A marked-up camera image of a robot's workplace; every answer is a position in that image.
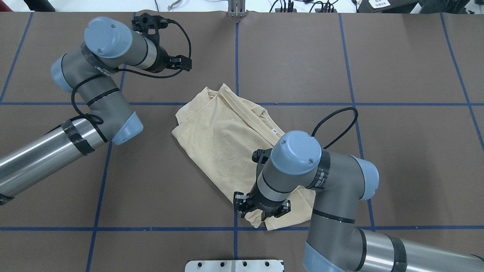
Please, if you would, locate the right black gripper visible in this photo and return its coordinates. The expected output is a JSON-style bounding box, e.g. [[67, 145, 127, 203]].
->
[[233, 148, 292, 221]]

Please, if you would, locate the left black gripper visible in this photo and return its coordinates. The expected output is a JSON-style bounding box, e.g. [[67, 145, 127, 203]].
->
[[132, 13, 192, 73]]

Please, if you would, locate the cream long-sleeve printed shirt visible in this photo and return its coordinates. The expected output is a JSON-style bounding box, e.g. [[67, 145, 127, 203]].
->
[[172, 83, 316, 231]]

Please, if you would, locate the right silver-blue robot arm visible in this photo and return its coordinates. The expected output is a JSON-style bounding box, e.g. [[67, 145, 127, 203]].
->
[[233, 130, 484, 272]]

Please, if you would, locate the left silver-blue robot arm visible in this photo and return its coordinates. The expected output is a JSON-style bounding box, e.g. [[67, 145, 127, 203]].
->
[[0, 13, 192, 205]]

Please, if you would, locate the black box with label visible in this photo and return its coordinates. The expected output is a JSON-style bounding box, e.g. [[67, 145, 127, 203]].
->
[[357, 0, 469, 14]]

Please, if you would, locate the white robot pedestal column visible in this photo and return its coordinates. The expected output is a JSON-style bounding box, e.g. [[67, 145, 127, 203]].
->
[[185, 259, 285, 272]]

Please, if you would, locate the aluminium frame post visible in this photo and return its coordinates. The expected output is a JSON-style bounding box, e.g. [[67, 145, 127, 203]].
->
[[228, 0, 247, 18]]

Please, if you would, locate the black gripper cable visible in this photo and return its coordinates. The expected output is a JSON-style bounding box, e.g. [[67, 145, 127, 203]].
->
[[311, 107, 358, 150]]

